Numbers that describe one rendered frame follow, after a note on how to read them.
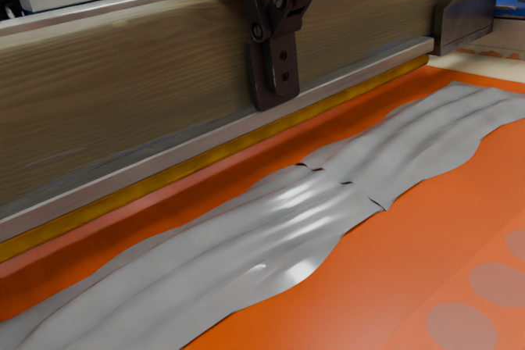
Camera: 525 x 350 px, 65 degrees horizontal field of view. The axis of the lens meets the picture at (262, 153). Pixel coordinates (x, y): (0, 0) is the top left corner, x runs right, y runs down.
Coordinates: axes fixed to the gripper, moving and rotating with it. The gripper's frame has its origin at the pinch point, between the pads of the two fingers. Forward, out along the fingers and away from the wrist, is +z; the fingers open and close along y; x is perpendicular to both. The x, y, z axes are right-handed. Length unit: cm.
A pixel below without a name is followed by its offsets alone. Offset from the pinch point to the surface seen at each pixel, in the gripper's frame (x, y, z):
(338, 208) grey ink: -1.9, 9.2, 5.4
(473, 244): 0.6, 14.8, 5.9
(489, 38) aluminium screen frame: 25.4, 2.6, 4.3
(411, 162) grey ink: 3.8, 9.3, 5.3
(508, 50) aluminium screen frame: 25.4, 4.5, 5.1
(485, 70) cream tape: 21.5, 4.5, 5.9
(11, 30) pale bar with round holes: -9.3, -21.9, -2.3
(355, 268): -4.1, 12.1, 5.9
